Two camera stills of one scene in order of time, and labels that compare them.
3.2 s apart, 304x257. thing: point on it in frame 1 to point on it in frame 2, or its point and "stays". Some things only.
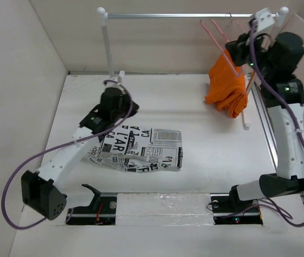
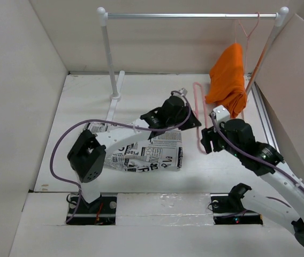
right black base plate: x=226 y=211 stays
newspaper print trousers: x=136 y=149 stays
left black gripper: x=126 y=98 to x=191 y=122
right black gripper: x=240 y=47 to x=207 y=135
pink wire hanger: x=215 y=44 to x=194 y=88
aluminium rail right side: x=266 y=123 stays
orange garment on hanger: x=227 y=92 stays
